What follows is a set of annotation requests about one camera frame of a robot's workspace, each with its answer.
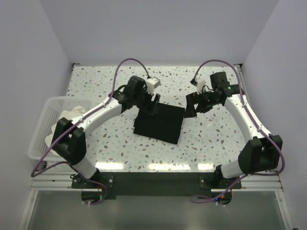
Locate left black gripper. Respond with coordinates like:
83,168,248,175
133,87,160,115

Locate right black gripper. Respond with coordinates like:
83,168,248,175
184,90,220,118

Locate black t shirt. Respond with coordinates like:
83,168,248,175
133,103,185,144

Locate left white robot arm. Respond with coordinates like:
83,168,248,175
51,76,161,188

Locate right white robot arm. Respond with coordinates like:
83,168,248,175
185,72,283,188

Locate white t shirt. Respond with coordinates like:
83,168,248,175
44,105,87,156

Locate white plastic laundry basket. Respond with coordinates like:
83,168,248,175
28,96,94,160

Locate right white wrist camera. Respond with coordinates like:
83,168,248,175
196,80,206,94

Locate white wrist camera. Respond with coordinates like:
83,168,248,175
145,78,161,94
196,80,206,94

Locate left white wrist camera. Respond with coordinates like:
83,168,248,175
145,78,161,94

